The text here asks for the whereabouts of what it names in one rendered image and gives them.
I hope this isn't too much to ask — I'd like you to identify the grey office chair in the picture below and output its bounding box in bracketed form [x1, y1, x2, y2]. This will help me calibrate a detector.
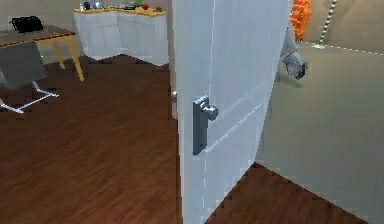
[0, 40, 60, 115]

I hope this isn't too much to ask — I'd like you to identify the orange feather duster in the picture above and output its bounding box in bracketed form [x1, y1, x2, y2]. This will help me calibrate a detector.
[289, 0, 313, 42]

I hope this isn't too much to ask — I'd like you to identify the grey beaded cord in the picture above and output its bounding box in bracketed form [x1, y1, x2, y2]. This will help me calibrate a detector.
[312, 0, 338, 50]

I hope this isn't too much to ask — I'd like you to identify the white room door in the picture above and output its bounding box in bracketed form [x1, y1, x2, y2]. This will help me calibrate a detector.
[170, 0, 294, 224]

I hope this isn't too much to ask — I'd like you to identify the brown wooden desk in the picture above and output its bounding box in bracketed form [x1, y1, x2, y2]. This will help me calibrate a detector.
[0, 24, 86, 82]

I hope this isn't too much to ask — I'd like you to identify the white kitchen counter cabinet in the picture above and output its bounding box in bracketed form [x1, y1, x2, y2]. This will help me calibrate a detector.
[72, 6, 170, 67]

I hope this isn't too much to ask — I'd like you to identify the black laptop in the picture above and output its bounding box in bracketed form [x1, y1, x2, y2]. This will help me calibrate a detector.
[10, 15, 45, 34]

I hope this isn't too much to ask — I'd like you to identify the grey door knob handle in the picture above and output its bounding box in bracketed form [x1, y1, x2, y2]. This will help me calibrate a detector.
[192, 95, 219, 156]

